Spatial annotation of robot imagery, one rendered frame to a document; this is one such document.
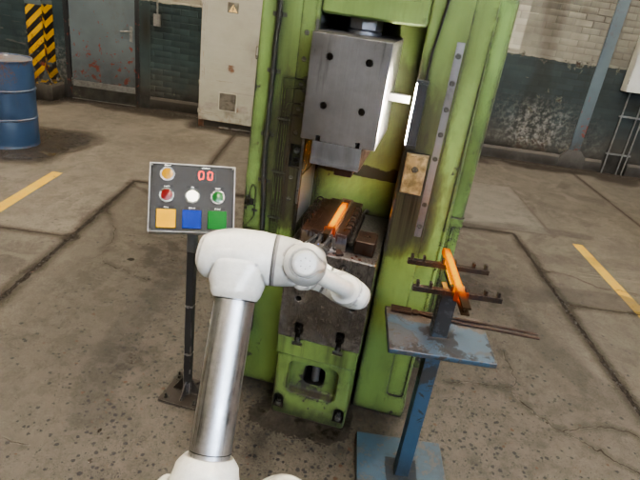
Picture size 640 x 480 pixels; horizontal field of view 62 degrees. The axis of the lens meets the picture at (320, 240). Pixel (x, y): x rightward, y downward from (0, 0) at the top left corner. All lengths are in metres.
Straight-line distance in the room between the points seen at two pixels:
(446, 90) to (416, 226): 0.57
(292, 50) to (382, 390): 1.66
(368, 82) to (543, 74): 6.53
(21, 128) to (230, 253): 5.28
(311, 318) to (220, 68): 5.54
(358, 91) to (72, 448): 1.90
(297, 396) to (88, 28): 7.01
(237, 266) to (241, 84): 6.30
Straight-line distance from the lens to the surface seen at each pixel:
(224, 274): 1.30
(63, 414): 2.83
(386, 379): 2.75
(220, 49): 7.52
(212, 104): 7.65
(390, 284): 2.46
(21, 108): 6.41
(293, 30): 2.26
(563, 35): 8.51
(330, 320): 2.37
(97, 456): 2.62
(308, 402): 2.68
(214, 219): 2.20
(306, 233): 2.28
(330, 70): 2.09
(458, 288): 1.92
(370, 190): 2.66
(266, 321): 2.72
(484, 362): 2.08
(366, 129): 2.10
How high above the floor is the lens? 1.89
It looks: 25 degrees down
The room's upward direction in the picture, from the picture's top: 8 degrees clockwise
